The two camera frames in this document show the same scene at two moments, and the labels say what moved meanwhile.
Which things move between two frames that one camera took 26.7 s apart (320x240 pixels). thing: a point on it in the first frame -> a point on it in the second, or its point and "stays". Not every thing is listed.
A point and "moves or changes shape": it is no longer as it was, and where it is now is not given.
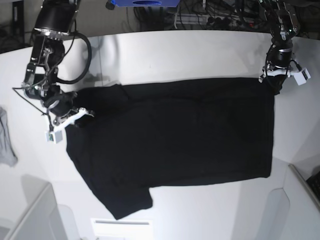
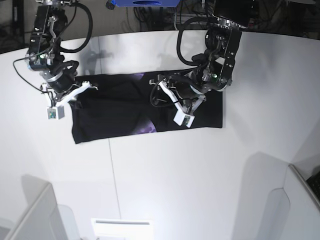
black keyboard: [314, 182] stays
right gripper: [278, 58] -> [190, 94]
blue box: [145, 3] stays
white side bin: [41, 218] stays
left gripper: [60, 104] -> [59, 81]
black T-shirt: [150, 133] moves or changes shape
